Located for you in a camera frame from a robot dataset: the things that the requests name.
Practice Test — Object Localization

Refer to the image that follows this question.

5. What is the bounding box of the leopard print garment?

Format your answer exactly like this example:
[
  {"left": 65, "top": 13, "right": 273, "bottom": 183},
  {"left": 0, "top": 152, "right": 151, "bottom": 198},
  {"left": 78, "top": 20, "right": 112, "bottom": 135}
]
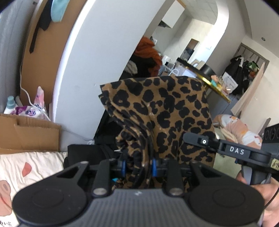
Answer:
[{"left": 99, "top": 76, "right": 216, "bottom": 189}]

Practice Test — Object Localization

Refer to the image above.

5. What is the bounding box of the white cable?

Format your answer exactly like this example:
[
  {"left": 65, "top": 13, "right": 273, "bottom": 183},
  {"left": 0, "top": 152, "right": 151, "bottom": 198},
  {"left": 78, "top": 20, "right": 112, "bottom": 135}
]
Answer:
[{"left": 19, "top": 63, "right": 53, "bottom": 122}]

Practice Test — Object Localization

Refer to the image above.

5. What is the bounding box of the brown cardboard sheet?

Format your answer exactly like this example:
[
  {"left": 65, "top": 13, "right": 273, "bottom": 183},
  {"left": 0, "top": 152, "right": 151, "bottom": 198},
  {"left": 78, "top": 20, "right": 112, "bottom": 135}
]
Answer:
[{"left": 1, "top": 1, "right": 85, "bottom": 154}]

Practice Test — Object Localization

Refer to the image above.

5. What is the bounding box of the black storage bag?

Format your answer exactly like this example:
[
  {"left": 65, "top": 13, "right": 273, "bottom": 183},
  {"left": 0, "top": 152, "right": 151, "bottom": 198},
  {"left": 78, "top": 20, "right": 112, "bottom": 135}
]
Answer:
[{"left": 63, "top": 111, "right": 122, "bottom": 168}]

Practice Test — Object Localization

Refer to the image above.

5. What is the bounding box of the peach floral pillow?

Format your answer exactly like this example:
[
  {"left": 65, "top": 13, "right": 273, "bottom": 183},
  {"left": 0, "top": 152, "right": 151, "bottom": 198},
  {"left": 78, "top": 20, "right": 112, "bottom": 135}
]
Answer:
[{"left": 213, "top": 114, "right": 262, "bottom": 149}]

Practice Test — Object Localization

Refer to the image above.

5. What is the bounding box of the round gold-rimmed table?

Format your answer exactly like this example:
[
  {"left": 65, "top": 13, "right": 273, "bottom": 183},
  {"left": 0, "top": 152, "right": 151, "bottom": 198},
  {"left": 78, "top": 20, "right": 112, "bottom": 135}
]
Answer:
[{"left": 176, "top": 58, "right": 231, "bottom": 103}]

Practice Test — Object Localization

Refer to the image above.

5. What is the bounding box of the blue bottle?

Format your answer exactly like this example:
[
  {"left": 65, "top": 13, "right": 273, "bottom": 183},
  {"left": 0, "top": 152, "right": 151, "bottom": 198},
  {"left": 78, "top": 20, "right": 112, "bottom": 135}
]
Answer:
[{"left": 3, "top": 96, "right": 17, "bottom": 114}]

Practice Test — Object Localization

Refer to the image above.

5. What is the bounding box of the grey plastic-wrapped mattress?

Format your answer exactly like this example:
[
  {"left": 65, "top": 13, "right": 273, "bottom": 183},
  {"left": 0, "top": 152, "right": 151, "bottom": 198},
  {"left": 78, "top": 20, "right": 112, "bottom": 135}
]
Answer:
[{"left": 1, "top": 1, "right": 38, "bottom": 113}]

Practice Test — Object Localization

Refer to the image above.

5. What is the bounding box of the white bear print blanket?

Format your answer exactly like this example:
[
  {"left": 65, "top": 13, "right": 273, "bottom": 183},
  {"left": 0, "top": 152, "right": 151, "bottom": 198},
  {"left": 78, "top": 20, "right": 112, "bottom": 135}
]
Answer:
[{"left": 0, "top": 152, "right": 68, "bottom": 226}]

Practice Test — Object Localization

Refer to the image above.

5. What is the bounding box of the pink tissue pack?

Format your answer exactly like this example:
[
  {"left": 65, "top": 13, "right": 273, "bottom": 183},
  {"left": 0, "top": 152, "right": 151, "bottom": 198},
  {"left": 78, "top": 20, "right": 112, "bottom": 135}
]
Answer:
[{"left": 11, "top": 86, "right": 50, "bottom": 121}]

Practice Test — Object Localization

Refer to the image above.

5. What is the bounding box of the person's right hand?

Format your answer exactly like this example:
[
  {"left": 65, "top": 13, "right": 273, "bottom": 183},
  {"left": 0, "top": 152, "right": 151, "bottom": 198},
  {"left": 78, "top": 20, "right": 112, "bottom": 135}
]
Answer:
[{"left": 236, "top": 174, "right": 279, "bottom": 227}]

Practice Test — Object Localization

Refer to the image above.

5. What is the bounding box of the orange garment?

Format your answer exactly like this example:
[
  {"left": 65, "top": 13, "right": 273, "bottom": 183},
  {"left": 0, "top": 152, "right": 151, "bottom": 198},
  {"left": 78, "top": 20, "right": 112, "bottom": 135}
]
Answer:
[{"left": 132, "top": 36, "right": 162, "bottom": 77}]

